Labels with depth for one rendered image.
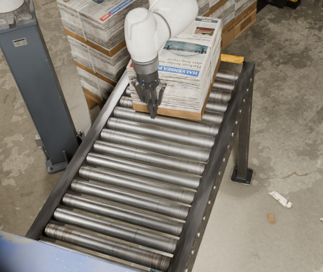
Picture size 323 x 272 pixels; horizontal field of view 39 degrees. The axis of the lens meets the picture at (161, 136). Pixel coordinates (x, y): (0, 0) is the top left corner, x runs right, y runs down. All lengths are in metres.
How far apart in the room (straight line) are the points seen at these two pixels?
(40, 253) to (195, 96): 1.16
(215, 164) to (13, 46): 1.11
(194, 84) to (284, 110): 1.40
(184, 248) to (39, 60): 1.23
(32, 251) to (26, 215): 2.01
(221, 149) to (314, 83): 1.60
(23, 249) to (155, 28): 0.92
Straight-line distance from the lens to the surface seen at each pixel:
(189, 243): 1.50
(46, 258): 0.67
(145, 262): 1.49
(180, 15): 1.51
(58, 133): 2.63
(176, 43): 1.82
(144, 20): 1.41
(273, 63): 3.33
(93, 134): 1.83
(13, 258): 0.69
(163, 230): 1.55
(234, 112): 1.84
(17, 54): 2.28
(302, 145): 2.82
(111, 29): 2.43
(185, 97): 1.75
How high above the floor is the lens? 2.12
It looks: 48 degrees down
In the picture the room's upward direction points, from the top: 8 degrees counter-clockwise
